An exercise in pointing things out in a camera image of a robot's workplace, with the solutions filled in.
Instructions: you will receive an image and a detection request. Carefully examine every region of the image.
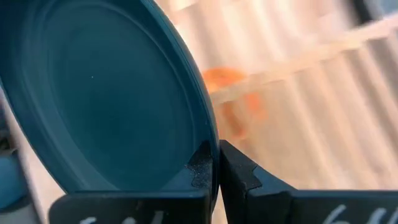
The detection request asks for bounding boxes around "teal plate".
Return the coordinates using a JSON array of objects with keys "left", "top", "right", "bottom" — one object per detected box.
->
[{"left": 0, "top": 0, "right": 220, "bottom": 215}]

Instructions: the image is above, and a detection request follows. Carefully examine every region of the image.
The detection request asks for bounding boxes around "red transparent plate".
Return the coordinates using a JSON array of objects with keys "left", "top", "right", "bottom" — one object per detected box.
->
[{"left": 201, "top": 67, "right": 268, "bottom": 141}]

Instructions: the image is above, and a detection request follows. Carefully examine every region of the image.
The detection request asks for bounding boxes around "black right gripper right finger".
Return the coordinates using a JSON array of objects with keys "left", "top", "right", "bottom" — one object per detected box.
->
[{"left": 219, "top": 139, "right": 398, "bottom": 224}]

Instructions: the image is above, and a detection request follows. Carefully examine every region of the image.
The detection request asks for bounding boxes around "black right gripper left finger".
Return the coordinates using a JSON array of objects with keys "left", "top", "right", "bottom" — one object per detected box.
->
[{"left": 49, "top": 139, "right": 215, "bottom": 224}]

